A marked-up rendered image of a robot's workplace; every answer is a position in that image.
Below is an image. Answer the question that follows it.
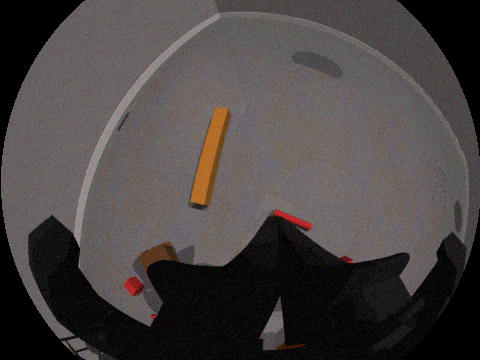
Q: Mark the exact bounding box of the red thin bar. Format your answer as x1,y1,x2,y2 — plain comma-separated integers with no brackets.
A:
273,209,312,231

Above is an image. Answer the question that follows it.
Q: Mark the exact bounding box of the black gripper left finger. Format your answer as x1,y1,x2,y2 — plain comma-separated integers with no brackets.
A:
147,216,285,339

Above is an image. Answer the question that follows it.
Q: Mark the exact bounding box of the orange rectangular bar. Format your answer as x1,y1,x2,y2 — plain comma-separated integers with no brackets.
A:
191,108,231,205

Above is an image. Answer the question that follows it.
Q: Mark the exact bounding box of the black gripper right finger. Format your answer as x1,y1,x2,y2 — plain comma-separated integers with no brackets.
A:
276,216,411,347

